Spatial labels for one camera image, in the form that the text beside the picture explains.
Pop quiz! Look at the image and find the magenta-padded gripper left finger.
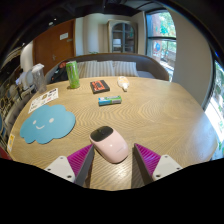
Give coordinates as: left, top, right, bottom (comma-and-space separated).
44, 143, 96, 188

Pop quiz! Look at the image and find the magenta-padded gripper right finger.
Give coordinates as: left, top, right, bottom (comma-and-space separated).
133, 143, 184, 186

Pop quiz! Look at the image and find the pink and black computer mouse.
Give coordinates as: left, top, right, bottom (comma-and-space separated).
88, 125, 130, 164

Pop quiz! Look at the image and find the blue cloud-shaped mouse pad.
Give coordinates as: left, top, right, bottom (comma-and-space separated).
19, 103, 77, 145

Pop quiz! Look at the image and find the small yellow sticker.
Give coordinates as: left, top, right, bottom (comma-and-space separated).
6, 133, 16, 154

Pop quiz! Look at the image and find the white sticker sheet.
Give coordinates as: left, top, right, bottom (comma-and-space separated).
27, 87, 60, 115

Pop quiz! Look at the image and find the grey tufted chair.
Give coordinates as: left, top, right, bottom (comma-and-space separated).
4, 98, 31, 134

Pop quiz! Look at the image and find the black-framed window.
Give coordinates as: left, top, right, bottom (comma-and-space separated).
203, 59, 224, 158
145, 9, 178, 83

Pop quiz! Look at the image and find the small green and blue pack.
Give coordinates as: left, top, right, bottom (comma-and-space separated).
97, 95, 123, 107

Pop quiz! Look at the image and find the black box with orange print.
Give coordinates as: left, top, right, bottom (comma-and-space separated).
89, 79, 111, 95

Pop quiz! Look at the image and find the group of white chairs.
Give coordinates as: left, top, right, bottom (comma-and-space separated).
0, 78, 34, 111

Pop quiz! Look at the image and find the green drink can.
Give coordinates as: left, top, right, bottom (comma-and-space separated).
65, 60, 81, 90

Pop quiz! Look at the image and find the white squeeze tube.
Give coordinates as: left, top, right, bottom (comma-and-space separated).
116, 75, 130, 92

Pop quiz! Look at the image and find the black backpack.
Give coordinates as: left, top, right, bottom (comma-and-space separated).
50, 59, 70, 83

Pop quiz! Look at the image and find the striped cushion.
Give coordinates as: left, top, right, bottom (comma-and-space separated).
96, 60, 116, 78
77, 60, 99, 80
114, 60, 140, 78

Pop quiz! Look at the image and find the brown curved sofa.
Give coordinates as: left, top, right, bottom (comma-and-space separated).
44, 52, 170, 84

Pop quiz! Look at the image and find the brown wooden door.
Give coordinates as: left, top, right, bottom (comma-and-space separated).
32, 18, 77, 75

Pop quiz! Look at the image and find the glass-door cabinet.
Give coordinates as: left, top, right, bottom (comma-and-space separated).
107, 19, 139, 54

